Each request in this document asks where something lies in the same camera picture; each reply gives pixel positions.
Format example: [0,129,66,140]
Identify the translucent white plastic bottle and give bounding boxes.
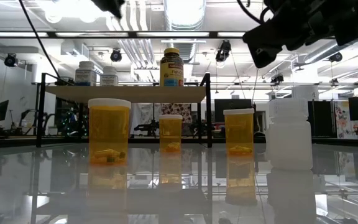
[265,98,313,171]

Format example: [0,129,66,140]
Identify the black partition panel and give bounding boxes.
[306,100,337,138]

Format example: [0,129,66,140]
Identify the pastel floral panel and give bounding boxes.
[334,100,351,139]

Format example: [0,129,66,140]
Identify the small tilted black monitor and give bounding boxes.
[0,100,10,122]

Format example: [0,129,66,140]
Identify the wooden shelf black legs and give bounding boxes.
[35,72,213,149]

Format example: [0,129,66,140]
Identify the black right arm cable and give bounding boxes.
[236,0,272,25]

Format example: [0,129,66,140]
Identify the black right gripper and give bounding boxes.
[242,0,358,69]

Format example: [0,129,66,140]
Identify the black table frame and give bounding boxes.
[0,136,358,149]

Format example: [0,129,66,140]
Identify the brown fish oil bottle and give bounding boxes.
[159,47,185,87]

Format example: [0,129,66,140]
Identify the orange pill bottle white cap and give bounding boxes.
[223,108,255,156]
[158,114,183,154]
[88,98,132,166]

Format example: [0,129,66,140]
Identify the red dotted floral cloth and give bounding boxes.
[161,103,193,124]

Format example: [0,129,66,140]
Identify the large black monitor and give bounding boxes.
[214,98,253,123]

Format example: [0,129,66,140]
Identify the silver ceiling air duct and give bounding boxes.
[163,0,208,31]

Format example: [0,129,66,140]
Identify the black overhead frame bar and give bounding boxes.
[0,30,358,39]

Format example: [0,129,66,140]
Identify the white bottle blue-banded label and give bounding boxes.
[75,60,98,86]

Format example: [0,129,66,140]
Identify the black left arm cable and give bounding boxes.
[17,0,62,80]

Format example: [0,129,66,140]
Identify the white bottle grey label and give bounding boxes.
[99,65,119,86]

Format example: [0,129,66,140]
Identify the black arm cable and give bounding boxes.
[17,0,62,80]
[236,0,272,25]

